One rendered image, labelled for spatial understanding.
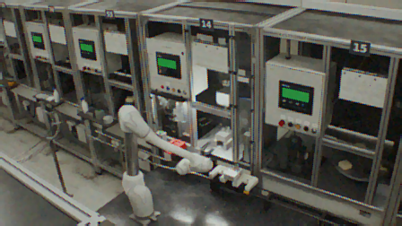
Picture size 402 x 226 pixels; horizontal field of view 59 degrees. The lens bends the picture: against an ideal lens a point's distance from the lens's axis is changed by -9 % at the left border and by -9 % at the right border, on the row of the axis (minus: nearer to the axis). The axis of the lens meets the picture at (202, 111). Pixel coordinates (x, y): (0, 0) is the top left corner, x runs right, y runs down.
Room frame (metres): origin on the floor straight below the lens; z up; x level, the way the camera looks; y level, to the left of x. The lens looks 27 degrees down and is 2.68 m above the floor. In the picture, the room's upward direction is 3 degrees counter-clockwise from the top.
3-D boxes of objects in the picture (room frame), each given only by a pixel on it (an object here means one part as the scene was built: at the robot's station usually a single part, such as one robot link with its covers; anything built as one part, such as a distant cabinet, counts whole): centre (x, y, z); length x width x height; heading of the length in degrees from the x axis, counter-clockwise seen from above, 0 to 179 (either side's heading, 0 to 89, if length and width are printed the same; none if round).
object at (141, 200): (2.25, 0.50, 0.85); 0.18 x 0.16 x 0.22; 25
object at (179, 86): (3.06, 0.20, 1.60); 0.42 x 0.29 x 0.46; 52
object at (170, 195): (2.16, 0.08, 0.66); 1.50 x 1.06 x 0.04; 52
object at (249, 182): (2.43, -0.21, 0.84); 0.36 x 0.14 x 0.10; 52
